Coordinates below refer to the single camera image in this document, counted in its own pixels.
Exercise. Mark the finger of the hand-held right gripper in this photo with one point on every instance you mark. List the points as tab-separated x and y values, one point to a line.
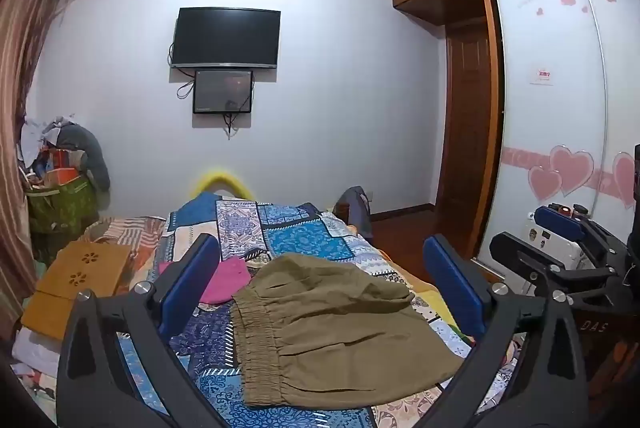
557	219
550	265

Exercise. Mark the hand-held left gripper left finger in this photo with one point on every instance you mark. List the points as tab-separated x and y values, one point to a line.
192	280

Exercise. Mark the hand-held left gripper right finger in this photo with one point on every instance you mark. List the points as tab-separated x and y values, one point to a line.
452	290

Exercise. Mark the olive green pants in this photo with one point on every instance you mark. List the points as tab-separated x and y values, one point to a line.
340	333

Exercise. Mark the white appliance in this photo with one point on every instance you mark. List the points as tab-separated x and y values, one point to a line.
552	244

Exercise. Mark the pink cloth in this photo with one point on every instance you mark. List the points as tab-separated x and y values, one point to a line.
222	280

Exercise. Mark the striped orange cloth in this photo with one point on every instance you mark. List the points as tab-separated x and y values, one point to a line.
125	228

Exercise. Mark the yellow round headboard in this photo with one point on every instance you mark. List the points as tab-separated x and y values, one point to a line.
220	183

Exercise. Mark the patchwork patterned blanket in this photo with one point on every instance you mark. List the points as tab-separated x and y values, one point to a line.
300	233

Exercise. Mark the wooden lap desk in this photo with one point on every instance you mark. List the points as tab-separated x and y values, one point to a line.
75	278

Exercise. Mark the grey cloth on bed end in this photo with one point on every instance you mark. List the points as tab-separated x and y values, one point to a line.
361	208

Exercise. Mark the brown wooden door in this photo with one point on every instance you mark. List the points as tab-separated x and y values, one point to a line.
465	123

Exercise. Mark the wooden wardrobe with heart doors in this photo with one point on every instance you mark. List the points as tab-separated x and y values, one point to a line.
550	83

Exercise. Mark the green patterned bag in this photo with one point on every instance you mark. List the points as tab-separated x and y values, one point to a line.
62	205

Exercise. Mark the brown striped curtain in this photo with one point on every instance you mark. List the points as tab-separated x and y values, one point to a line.
22	108

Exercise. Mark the small black wall monitor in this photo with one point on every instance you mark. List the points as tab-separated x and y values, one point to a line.
222	91

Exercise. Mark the black wall television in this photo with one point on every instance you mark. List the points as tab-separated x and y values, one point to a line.
226	37

